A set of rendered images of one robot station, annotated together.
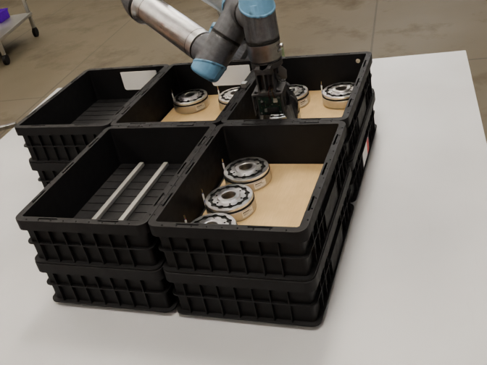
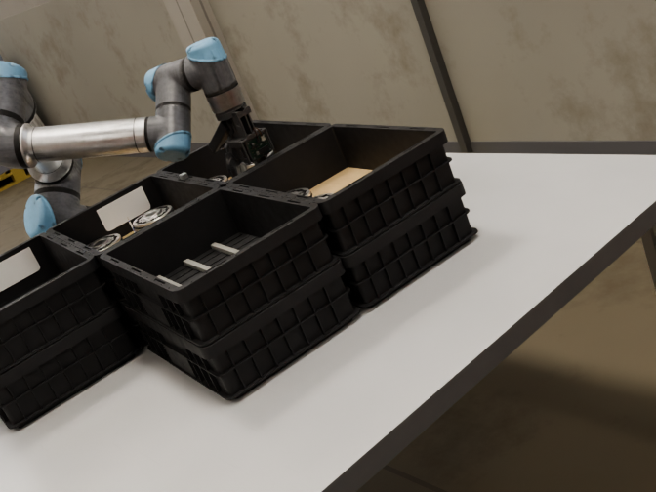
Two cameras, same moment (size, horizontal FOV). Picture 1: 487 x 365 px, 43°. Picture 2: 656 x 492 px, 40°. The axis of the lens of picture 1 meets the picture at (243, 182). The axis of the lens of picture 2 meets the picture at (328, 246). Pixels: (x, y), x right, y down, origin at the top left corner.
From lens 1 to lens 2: 1.33 m
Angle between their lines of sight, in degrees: 45
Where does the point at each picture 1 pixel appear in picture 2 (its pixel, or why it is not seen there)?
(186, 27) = (123, 122)
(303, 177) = (335, 184)
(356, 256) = not seen: hidden behind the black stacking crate
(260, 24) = (225, 66)
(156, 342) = (385, 326)
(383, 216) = not seen: hidden behind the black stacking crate
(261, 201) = not seen: hidden behind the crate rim
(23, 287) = (167, 436)
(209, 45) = (171, 117)
